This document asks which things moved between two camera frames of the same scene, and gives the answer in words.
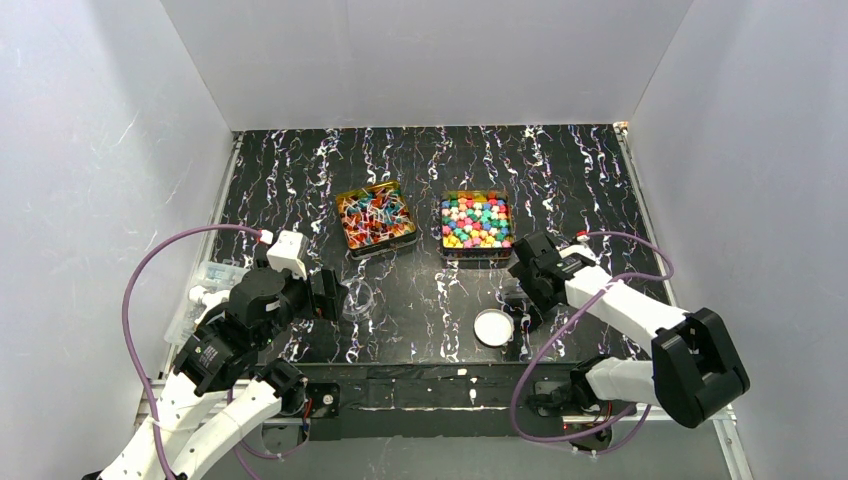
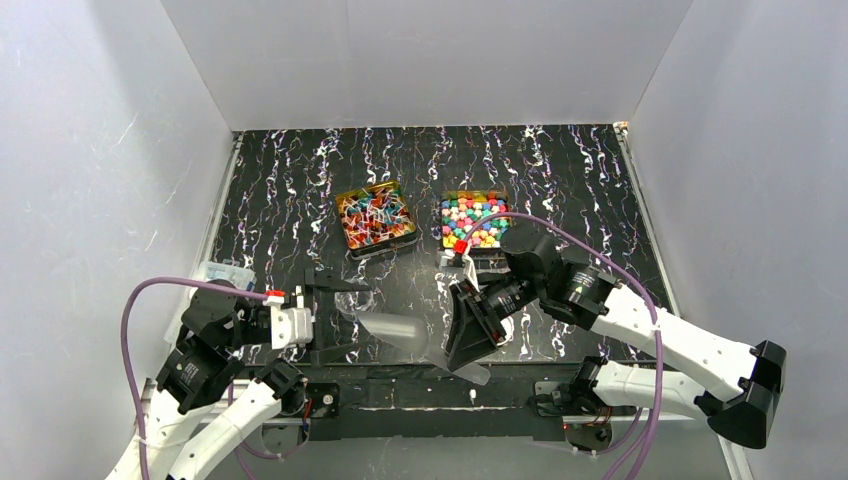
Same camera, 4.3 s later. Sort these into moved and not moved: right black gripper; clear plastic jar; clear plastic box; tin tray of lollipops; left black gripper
Moved: left black gripper; right black gripper
Not moved: clear plastic box; clear plastic jar; tin tray of lollipops
